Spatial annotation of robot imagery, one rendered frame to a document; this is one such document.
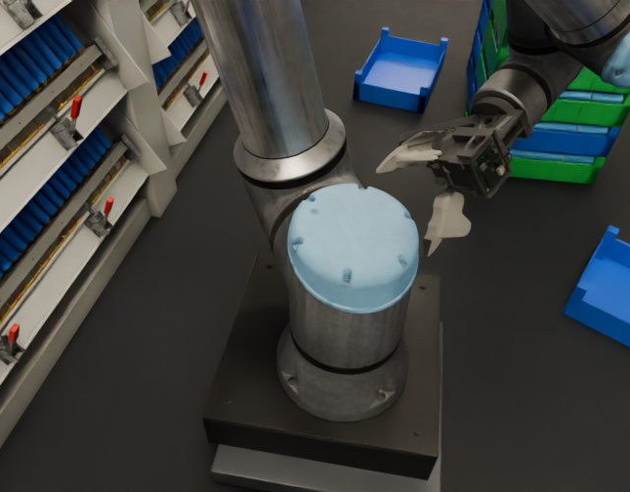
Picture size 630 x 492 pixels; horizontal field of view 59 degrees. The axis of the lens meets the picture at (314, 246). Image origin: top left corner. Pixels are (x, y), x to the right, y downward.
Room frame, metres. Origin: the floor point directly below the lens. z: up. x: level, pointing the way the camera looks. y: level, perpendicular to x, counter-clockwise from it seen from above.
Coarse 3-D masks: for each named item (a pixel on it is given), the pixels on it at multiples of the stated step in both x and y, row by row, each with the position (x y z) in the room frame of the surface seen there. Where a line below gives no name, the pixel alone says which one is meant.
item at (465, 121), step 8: (456, 120) 0.66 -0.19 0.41; (464, 120) 0.65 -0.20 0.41; (472, 120) 0.64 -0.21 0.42; (424, 128) 0.67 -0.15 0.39; (432, 128) 0.66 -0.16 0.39; (440, 128) 0.65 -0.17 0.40; (448, 128) 0.64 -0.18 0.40; (400, 136) 0.67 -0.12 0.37; (408, 136) 0.66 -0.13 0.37; (400, 144) 0.66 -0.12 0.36
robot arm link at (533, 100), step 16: (496, 80) 0.67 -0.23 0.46; (512, 80) 0.66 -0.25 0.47; (528, 80) 0.66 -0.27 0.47; (480, 96) 0.67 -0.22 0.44; (496, 96) 0.65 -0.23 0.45; (512, 96) 0.64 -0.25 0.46; (528, 96) 0.64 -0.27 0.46; (544, 96) 0.65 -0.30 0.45; (528, 112) 0.63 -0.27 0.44; (544, 112) 0.65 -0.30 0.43
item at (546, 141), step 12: (468, 96) 1.25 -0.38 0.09; (540, 132) 1.04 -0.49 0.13; (552, 132) 1.04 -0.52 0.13; (564, 132) 1.04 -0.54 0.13; (612, 132) 1.03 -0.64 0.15; (516, 144) 1.05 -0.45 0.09; (528, 144) 1.05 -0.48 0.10; (540, 144) 1.04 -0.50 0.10; (552, 144) 1.04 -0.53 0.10; (564, 144) 1.04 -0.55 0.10; (576, 144) 1.04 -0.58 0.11; (588, 144) 1.03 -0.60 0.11; (600, 144) 1.03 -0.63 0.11; (612, 144) 1.03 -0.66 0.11; (600, 156) 1.03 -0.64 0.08
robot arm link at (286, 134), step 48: (192, 0) 0.55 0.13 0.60; (240, 0) 0.53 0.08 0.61; (288, 0) 0.56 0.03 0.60; (240, 48) 0.54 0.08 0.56; (288, 48) 0.55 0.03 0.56; (240, 96) 0.54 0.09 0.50; (288, 96) 0.55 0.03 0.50; (240, 144) 0.59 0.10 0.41; (288, 144) 0.54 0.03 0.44; (336, 144) 0.57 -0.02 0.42; (288, 192) 0.53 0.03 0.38
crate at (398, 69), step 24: (384, 48) 1.63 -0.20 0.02; (408, 48) 1.62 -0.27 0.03; (432, 48) 1.60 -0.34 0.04; (360, 72) 1.37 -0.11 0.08; (384, 72) 1.51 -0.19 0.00; (408, 72) 1.52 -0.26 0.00; (432, 72) 1.52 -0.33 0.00; (360, 96) 1.36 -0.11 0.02; (384, 96) 1.34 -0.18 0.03; (408, 96) 1.32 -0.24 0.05
